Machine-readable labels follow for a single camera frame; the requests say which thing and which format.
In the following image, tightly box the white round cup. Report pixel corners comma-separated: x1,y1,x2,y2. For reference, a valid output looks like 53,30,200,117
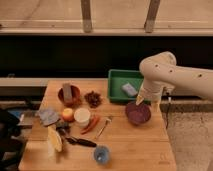
74,108,91,127

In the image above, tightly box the black chair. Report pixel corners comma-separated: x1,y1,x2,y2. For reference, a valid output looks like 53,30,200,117
0,108,24,171

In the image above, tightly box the purple bowl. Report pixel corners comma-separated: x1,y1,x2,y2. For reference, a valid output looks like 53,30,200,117
125,101,151,125

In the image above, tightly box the light blue sponge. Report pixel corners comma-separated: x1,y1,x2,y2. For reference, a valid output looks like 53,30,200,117
122,83,138,97

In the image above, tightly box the dark red grape bunch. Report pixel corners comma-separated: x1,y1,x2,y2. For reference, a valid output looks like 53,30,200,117
84,91,101,108

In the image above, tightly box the yellow banana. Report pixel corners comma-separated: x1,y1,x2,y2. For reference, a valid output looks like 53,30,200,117
48,127,62,152

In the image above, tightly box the green plastic tray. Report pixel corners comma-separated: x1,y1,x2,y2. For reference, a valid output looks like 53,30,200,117
108,69,144,103

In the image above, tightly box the orange red carrot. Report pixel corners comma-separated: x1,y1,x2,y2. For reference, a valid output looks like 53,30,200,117
81,115,100,134

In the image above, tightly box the black handled utensil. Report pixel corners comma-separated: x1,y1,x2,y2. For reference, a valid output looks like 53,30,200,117
58,129,97,147

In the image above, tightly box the red yellow apple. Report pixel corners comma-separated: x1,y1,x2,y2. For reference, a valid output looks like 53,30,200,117
62,108,74,122

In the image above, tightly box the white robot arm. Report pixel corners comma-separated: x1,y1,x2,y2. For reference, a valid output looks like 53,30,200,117
136,51,213,109

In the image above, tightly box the grey blue cloth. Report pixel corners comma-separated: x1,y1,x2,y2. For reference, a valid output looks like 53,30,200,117
37,108,60,126

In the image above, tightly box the brown clay bowl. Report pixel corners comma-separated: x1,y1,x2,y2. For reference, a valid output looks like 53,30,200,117
58,84,81,107

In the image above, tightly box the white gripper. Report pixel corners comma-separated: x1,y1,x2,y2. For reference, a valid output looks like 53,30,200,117
135,79,163,112

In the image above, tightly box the grey rectangular block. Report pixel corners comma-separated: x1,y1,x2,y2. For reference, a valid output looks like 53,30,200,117
62,83,72,103

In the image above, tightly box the small blue bowl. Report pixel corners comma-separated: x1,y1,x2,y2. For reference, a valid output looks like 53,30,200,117
93,146,110,164

